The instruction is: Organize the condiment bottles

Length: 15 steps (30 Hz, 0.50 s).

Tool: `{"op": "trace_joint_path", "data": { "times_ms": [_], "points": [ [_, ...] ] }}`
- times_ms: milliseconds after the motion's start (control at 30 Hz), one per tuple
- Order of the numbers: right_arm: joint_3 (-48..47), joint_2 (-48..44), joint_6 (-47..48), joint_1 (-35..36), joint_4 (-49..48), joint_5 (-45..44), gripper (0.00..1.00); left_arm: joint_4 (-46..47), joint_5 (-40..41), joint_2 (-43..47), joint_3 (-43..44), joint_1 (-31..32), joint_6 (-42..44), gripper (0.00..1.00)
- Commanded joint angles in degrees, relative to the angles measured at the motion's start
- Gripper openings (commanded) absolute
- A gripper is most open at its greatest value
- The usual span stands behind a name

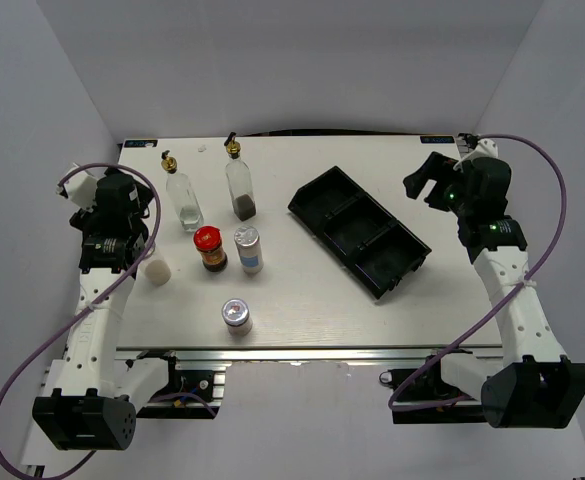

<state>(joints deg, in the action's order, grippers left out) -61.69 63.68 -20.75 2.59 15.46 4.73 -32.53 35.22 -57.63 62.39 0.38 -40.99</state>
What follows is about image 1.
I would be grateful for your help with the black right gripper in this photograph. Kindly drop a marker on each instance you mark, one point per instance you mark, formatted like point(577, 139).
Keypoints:
point(437, 168)

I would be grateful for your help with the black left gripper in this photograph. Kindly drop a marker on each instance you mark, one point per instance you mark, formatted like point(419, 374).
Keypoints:
point(86, 220)

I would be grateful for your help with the clear glass oil bottle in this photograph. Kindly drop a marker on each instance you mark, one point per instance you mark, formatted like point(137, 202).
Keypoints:
point(182, 195)

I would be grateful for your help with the red lid sauce jar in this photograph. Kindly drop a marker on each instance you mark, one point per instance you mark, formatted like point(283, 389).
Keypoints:
point(208, 242)

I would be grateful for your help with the glass bottle with dark sauce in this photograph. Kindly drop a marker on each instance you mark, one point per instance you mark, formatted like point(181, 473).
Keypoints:
point(239, 180)

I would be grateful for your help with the blue label spice jar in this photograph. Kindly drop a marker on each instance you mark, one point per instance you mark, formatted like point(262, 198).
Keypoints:
point(247, 242)

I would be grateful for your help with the silver lid spice jar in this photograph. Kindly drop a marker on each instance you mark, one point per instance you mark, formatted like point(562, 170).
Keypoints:
point(236, 316)

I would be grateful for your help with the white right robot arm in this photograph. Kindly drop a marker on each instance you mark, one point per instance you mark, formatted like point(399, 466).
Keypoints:
point(538, 386)

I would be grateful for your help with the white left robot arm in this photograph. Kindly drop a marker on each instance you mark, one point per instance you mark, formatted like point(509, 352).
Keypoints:
point(86, 410)

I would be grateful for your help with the right table logo sticker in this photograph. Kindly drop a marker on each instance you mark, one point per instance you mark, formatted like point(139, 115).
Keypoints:
point(437, 139)

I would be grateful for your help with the table logo sticker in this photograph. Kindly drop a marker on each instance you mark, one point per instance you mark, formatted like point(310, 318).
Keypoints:
point(437, 139)
point(140, 143)

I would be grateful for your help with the black three-compartment tray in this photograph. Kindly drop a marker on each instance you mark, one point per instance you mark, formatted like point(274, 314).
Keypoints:
point(369, 241)

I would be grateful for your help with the left table logo sticker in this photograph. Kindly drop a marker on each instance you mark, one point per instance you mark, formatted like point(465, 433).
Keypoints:
point(140, 143)

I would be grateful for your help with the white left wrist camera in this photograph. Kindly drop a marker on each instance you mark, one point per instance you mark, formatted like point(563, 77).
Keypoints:
point(79, 189)

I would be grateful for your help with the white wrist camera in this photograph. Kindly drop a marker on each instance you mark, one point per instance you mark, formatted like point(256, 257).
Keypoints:
point(471, 146)
point(79, 189)

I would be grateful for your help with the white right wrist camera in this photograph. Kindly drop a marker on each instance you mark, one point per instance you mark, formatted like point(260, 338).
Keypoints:
point(471, 146)

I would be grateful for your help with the aluminium table frame rail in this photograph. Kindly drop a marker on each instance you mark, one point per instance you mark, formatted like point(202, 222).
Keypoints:
point(304, 305)

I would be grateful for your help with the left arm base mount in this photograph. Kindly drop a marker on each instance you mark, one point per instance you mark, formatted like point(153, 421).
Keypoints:
point(195, 387)

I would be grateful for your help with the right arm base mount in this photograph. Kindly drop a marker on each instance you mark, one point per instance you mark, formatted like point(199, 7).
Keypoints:
point(430, 388)

